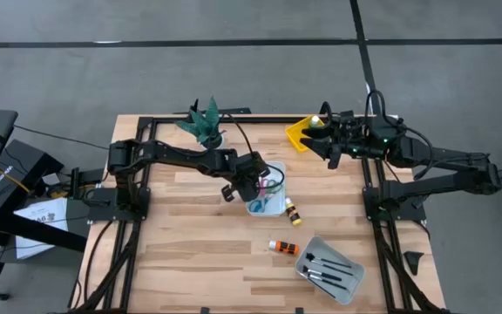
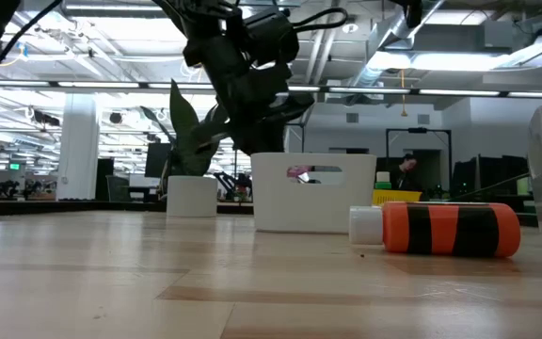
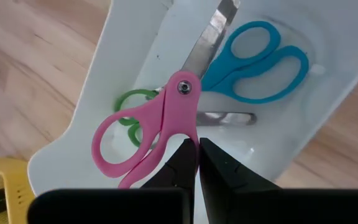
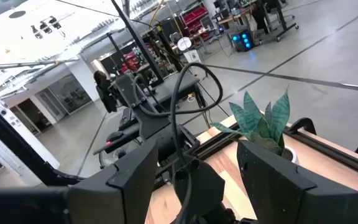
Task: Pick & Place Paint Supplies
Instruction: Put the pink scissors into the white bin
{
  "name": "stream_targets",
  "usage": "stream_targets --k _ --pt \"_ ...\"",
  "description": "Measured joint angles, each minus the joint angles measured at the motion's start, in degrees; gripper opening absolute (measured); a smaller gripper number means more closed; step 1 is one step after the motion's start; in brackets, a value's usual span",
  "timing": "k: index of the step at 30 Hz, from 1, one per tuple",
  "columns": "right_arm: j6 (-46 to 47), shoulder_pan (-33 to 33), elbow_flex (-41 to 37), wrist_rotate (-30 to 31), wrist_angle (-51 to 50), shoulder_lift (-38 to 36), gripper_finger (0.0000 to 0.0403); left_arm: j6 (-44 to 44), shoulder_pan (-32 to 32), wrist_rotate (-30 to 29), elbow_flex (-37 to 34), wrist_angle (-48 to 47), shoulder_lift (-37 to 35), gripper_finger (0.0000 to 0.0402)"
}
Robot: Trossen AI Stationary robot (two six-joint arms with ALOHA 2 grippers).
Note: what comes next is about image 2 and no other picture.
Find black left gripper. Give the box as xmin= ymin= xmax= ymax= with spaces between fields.
xmin=183 ymin=29 xmax=317 ymax=156

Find pink scissors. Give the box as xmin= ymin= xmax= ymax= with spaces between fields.
xmin=286 ymin=164 xmax=317 ymax=184

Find orange paint bottle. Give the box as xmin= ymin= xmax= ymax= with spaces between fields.
xmin=348 ymin=201 xmax=523 ymax=260

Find white plastic bin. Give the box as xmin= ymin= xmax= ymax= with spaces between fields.
xmin=250 ymin=152 xmax=378 ymax=235

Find green plant in white pot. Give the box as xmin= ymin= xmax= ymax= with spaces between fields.
xmin=139 ymin=78 xmax=231 ymax=219

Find black monitor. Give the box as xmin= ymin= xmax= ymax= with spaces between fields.
xmin=144 ymin=142 xmax=172 ymax=179

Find person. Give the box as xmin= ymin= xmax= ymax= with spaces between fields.
xmin=388 ymin=153 xmax=420 ymax=192

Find yellow plastic basket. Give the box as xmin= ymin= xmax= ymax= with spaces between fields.
xmin=372 ymin=188 xmax=423 ymax=207

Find dark office chair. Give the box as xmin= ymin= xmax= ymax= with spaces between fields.
xmin=105 ymin=174 xmax=132 ymax=202

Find white pillar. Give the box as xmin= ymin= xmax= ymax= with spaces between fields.
xmin=56 ymin=91 xmax=101 ymax=202

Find black background cabinets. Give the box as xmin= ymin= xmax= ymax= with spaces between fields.
xmin=452 ymin=154 xmax=531 ymax=203

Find silver ventilation duct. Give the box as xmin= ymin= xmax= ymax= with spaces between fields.
xmin=348 ymin=0 xmax=446 ymax=90

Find black background rig frame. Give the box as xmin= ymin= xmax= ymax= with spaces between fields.
xmin=385 ymin=126 xmax=453 ymax=189

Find long ceiling light rail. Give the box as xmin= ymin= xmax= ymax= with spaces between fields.
xmin=0 ymin=78 xmax=542 ymax=99

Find black metal table frame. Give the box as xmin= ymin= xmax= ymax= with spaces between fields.
xmin=0 ymin=172 xmax=540 ymax=227

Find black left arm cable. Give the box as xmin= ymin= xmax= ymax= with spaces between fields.
xmin=0 ymin=0 xmax=349 ymax=89

